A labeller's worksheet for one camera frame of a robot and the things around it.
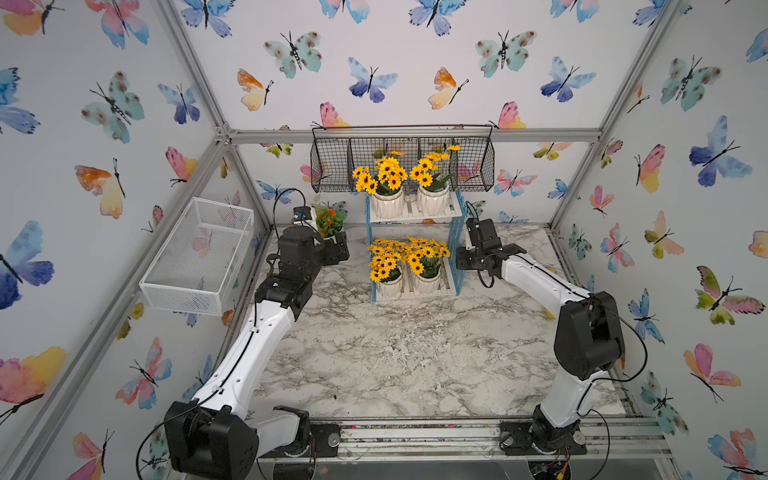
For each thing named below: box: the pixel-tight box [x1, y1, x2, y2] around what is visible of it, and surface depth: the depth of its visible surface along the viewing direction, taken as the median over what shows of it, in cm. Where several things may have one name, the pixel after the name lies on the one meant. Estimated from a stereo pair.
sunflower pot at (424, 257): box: [402, 236, 451, 295], surface depth 96 cm
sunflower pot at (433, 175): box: [410, 145, 461, 217], surface depth 83 cm
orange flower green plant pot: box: [314, 195, 347, 241], surface depth 104 cm
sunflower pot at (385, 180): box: [353, 152, 409, 221], surface depth 77 cm
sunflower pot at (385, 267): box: [368, 238, 404, 299], surface depth 93 cm
